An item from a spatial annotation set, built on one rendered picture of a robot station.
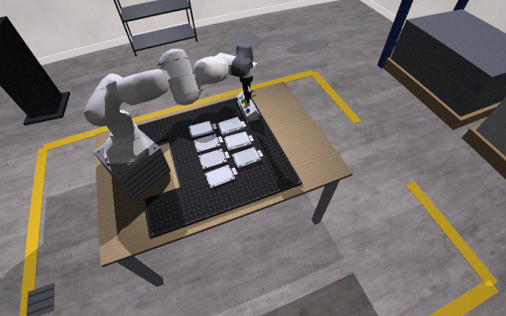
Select white control panel with coloured buttons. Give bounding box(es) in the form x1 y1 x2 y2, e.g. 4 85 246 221
237 91 260 122

